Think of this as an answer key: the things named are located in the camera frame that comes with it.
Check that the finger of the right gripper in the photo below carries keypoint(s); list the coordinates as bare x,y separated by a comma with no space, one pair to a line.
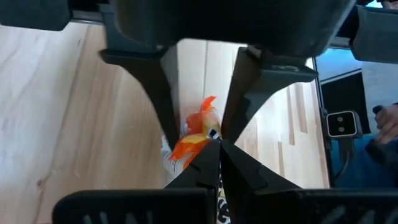
248,93
161,87

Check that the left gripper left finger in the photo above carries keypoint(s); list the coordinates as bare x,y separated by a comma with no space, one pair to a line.
155,205

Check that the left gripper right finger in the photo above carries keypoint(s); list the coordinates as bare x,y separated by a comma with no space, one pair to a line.
280,205

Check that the orange Maruchan ramen packet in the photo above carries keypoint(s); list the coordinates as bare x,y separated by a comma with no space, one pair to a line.
194,123

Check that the person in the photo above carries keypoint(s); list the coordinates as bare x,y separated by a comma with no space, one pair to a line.
367,168

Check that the person's hand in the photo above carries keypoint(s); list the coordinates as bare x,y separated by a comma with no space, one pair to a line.
388,124

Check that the small square black camera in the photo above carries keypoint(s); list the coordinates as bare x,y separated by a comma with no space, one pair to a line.
342,124

